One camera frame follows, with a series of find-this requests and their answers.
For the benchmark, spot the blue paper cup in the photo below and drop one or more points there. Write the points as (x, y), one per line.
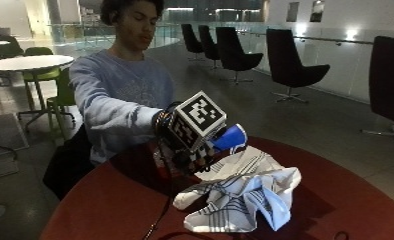
(231, 137)

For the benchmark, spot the black swivel chair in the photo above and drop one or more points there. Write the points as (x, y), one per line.
(191, 38)
(208, 41)
(391, 80)
(232, 50)
(288, 60)

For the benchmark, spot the the person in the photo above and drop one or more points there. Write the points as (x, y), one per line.
(118, 83)

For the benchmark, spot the white striped cloth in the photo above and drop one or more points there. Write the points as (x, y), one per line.
(241, 196)

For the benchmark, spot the white marker cube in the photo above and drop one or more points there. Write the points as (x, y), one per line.
(202, 113)

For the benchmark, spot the metal handrail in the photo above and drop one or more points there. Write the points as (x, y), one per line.
(331, 40)

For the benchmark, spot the green chair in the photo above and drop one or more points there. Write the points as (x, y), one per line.
(66, 90)
(39, 75)

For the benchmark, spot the grey floor mat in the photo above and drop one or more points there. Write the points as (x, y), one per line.
(5, 133)

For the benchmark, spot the wall lamp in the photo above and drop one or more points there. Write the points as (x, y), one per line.
(301, 29)
(352, 34)

